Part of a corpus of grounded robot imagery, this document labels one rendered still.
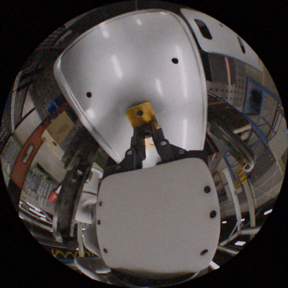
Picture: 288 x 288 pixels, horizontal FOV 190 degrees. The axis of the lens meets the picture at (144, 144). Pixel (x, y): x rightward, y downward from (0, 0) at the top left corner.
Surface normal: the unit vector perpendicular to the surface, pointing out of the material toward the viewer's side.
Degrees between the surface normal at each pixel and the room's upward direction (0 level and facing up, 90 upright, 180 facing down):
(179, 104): 0
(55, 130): 90
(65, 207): 81
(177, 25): 0
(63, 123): 90
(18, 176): 90
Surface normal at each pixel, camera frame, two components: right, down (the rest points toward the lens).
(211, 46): 0.04, 0.70
